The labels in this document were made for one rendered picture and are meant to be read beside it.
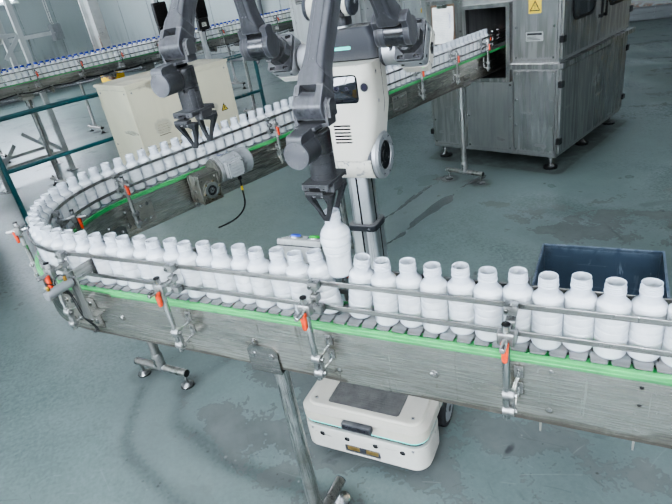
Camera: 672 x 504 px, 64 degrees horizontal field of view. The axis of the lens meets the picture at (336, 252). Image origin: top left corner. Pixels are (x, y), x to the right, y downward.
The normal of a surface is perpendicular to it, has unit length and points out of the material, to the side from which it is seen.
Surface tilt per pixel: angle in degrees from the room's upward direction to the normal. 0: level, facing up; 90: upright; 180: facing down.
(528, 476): 0
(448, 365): 90
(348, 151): 90
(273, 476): 0
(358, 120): 90
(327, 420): 90
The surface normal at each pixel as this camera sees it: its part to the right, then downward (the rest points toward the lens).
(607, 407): -0.42, 0.47
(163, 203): 0.72, 0.22
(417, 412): -0.15, -0.88
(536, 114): -0.65, 0.47
